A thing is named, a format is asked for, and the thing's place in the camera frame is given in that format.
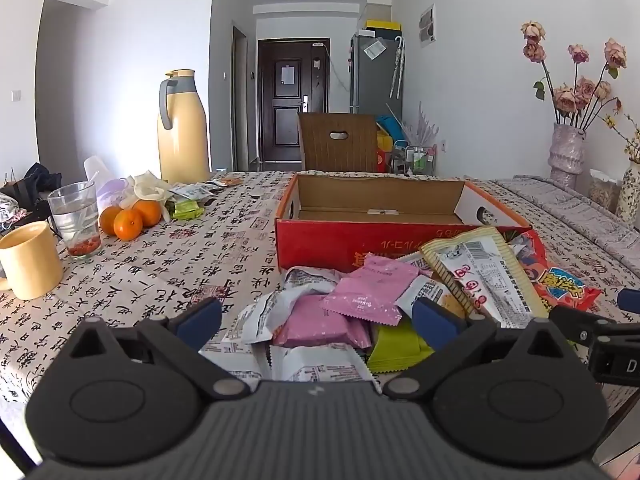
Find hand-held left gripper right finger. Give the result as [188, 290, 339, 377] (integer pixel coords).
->
[382, 297, 576, 402]

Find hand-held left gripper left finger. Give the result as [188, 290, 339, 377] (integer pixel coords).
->
[65, 296, 252, 402]

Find white oat crisp packet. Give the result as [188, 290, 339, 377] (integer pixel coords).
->
[395, 275, 468, 321]

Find red cartoon snack packet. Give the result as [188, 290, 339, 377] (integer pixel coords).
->
[507, 230, 603, 311]

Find long cream snack packet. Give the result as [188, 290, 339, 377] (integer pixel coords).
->
[420, 226, 551, 321]

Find grey white snack packet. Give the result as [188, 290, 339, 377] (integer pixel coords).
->
[222, 267, 346, 343]

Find pink snack packet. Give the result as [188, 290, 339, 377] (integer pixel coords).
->
[322, 255, 433, 323]
[272, 294, 373, 348]

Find white text print packet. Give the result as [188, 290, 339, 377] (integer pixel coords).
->
[270, 342, 371, 383]

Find red cardboard box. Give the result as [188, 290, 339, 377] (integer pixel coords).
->
[275, 172, 532, 273]

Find pale patterned vase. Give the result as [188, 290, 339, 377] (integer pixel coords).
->
[616, 162, 640, 223]

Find small green packet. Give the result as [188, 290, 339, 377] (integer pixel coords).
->
[170, 199, 205, 222]

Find orange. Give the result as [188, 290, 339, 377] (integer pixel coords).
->
[131, 200, 163, 228]
[113, 208, 144, 241]
[99, 206, 123, 236]

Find small white sachets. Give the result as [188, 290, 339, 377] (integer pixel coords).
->
[170, 182, 216, 201]

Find cream crumpled plastic bag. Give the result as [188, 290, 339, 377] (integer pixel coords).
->
[120, 171, 173, 211]

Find lavender plastic container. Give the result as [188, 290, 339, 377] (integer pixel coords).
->
[95, 178, 131, 211]

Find pink ribbed vase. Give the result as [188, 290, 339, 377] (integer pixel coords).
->
[547, 122, 587, 190]

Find clear drinking glass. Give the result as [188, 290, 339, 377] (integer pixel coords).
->
[47, 181, 102, 262]

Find yellow flower twigs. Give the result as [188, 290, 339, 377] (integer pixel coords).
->
[600, 110, 640, 166]

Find yellow mug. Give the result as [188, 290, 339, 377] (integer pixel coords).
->
[0, 221, 65, 301]

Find white plastic cup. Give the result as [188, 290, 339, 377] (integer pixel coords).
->
[82, 156, 113, 196]

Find yellow thermos jug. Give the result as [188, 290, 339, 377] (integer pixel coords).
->
[157, 69, 211, 185]

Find pale lavender dried plants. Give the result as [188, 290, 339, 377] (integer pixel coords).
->
[405, 102, 440, 148]

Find brown wooden chair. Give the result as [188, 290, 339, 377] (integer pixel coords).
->
[297, 112, 381, 173]

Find blue plastic object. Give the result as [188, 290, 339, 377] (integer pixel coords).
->
[376, 115, 406, 142]

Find dried pink rose bouquet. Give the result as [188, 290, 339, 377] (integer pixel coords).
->
[520, 21, 628, 128]

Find black bag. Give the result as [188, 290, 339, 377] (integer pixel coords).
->
[0, 162, 63, 231]

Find dark brown entrance door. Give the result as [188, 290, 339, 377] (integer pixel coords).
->
[257, 37, 331, 171]

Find grey refrigerator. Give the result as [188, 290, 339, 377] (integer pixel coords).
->
[348, 32, 405, 116]

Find white hanging umbrellas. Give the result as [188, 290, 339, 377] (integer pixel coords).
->
[389, 36, 405, 100]

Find white box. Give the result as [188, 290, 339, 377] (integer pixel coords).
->
[366, 0, 396, 23]

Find wire rack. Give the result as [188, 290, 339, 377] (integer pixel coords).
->
[392, 144, 437, 176]

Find white wall panel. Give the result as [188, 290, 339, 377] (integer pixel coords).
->
[419, 4, 437, 48]

